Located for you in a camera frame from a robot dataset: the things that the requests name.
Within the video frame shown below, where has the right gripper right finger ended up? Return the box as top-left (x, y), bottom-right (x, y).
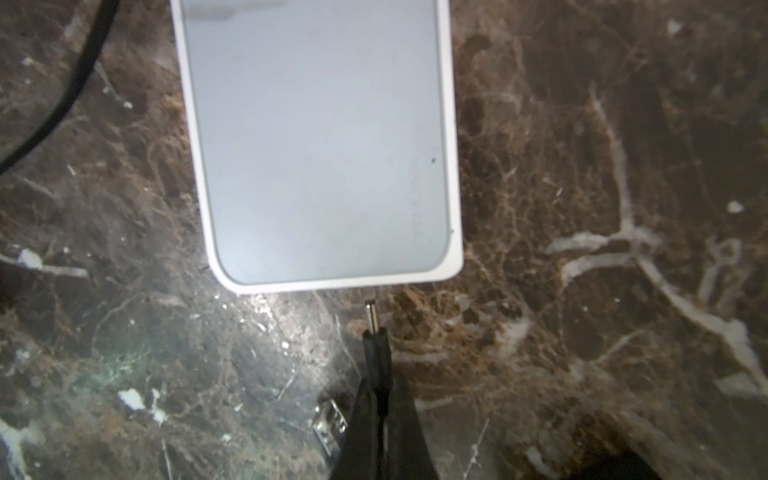
top-left (381, 374), bottom-right (438, 479)

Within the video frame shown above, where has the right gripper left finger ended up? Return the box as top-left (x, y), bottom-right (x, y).
top-left (330, 379), bottom-right (380, 480)

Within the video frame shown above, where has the thin black adapter cable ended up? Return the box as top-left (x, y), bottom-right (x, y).
top-left (0, 0), bottom-right (121, 176)
top-left (361, 299), bottom-right (394, 397)

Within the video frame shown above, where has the white network switch box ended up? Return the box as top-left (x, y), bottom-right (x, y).
top-left (172, 1), bottom-right (464, 294)

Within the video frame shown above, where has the black coiled ethernet cable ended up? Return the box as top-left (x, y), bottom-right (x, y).
top-left (311, 398), bottom-right (349, 460)

